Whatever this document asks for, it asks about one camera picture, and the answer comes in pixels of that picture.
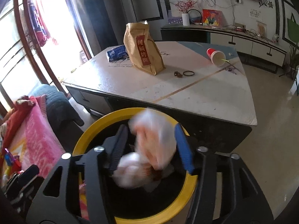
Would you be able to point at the white plastic trash bag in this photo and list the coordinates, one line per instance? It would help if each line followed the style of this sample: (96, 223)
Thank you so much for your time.
(155, 146)

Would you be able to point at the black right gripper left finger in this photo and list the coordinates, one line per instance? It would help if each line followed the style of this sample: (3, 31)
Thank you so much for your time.
(114, 147)

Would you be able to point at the pink patterned blanket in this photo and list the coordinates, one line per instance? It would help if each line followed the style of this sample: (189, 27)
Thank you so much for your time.
(35, 142)

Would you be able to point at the red paper cup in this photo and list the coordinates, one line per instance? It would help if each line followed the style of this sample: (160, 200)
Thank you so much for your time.
(218, 58)

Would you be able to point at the white coffee table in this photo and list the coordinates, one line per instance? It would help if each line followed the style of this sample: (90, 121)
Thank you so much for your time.
(214, 104)

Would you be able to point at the red blanket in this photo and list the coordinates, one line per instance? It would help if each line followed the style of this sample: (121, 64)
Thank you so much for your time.
(14, 118)

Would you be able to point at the blue snack packet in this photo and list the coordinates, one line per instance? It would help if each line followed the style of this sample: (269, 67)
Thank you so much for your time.
(118, 53)

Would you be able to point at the wooden framed window door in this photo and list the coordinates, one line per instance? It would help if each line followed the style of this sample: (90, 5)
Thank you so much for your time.
(41, 43)

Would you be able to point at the round dark ornament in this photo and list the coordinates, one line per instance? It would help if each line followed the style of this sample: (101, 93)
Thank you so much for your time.
(195, 17)

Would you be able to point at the white vase red flowers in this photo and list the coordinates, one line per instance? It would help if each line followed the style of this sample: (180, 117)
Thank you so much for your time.
(184, 7)

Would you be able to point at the dark blue cushion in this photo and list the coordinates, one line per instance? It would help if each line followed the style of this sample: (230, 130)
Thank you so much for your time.
(58, 108)

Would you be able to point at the small dark trinket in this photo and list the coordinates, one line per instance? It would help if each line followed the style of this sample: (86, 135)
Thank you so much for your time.
(178, 74)

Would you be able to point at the white black tv cabinet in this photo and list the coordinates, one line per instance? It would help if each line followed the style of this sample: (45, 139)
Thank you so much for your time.
(254, 51)

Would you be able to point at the brown paper bag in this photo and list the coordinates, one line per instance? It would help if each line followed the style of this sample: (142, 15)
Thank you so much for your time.
(141, 48)

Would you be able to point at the colourful framed picture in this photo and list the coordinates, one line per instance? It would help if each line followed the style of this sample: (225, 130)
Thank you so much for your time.
(212, 17)

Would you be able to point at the yellow rimmed black trash bin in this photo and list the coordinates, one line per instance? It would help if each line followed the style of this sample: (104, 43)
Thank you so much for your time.
(137, 205)

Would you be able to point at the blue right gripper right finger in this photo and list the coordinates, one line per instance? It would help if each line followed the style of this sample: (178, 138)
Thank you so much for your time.
(186, 155)

